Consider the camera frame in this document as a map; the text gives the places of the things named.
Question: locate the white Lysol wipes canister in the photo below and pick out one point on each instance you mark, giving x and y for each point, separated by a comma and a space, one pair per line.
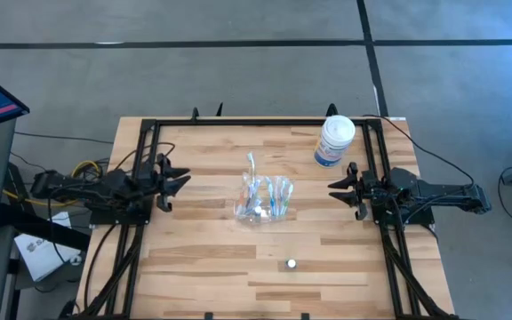
333, 142

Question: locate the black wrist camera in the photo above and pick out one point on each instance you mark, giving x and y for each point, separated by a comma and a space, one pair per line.
373, 189
151, 178

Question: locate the clear acrylic organizer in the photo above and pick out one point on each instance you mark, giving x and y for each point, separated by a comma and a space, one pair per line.
278, 218

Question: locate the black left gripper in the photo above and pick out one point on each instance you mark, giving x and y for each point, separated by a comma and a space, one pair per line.
165, 204

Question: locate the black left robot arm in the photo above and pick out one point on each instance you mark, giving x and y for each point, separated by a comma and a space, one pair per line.
100, 189

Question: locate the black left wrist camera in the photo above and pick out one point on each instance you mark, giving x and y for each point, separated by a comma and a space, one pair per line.
151, 178

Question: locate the black metal beam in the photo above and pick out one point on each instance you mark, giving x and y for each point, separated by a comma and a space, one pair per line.
38, 226

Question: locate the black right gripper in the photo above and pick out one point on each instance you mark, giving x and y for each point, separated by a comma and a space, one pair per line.
362, 212

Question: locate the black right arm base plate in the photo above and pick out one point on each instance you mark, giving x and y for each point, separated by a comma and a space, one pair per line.
420, 218

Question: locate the white paper booklet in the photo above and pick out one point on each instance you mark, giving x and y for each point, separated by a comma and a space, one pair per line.
42, 258

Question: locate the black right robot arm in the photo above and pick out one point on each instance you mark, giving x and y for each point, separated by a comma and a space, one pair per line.
438, 193

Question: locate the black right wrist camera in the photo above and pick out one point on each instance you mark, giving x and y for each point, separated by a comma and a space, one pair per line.
373, 189

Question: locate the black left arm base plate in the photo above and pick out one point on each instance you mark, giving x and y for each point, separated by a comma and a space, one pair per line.
105, 218

